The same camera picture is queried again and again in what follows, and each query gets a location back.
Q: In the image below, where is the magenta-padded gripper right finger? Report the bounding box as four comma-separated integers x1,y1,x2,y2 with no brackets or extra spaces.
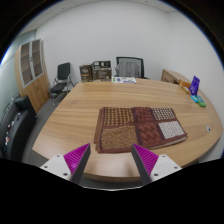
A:
130,143,183,186

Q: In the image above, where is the wooden cabinet with glass doors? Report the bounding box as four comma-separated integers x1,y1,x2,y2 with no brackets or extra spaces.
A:
13,38,51,114

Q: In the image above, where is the grey jacket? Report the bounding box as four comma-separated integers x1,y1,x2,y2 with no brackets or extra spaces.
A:
115,58,141,78

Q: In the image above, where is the black mesh office chair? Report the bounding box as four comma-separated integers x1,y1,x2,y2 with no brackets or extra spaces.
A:
114,56,147,80

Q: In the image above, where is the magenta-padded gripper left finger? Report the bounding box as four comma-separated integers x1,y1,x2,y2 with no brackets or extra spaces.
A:
39,142,92,185

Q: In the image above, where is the flat dark printed box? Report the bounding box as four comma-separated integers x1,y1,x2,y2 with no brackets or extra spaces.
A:
91,60,112,71

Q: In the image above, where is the small green box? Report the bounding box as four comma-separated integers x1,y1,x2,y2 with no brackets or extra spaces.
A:
196,95,207,108

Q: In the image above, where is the wide brown cardboard box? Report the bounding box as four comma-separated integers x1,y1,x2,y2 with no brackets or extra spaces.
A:
91,68,113,82

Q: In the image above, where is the low wooden side cabinet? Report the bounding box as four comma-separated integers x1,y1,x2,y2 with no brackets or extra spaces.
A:
161,68,192,86

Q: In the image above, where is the black leather armchair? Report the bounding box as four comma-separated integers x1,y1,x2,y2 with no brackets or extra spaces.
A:
0,95,38,163

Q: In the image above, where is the black folding chair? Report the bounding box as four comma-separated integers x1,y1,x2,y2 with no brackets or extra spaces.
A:
48,62,75,101

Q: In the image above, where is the purple standing sign card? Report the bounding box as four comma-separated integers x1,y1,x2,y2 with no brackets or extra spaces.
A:
188,75,201,97

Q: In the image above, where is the tall brown cardboard box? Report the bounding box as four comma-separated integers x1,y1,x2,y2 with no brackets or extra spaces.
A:
79,64,94,83

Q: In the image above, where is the white printed leaflet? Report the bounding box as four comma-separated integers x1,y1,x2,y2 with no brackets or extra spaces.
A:
112,76,137,84

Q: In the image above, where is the small orange wooden holder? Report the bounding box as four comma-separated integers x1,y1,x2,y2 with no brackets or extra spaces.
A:
179,79,192,95

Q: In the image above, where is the brown patterned towel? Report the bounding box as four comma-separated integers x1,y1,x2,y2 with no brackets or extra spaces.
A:
93,106,188,154

